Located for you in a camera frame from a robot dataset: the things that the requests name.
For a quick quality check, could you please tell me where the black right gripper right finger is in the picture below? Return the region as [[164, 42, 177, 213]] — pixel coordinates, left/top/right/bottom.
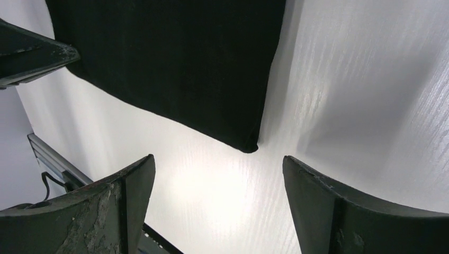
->
[[282, 156, 448, 253]]

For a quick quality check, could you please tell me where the aluminium frame rail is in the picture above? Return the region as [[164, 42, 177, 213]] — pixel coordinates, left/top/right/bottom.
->
[[28, 133, 93, 192]]

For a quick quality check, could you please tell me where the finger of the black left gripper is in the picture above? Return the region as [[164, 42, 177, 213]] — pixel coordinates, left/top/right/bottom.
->
[[1, 20, 80, 89]]

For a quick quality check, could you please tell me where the black t-shirt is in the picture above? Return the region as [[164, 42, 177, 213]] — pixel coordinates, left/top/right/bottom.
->
[[46, 0, 285, 153]]

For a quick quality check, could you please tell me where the black thin cable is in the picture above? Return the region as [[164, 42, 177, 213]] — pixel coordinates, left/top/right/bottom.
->
[[3, 171, 67, 211]]

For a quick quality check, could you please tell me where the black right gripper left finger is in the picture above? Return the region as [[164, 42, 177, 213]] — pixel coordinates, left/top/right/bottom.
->
[[1, 155, 156, 253]]

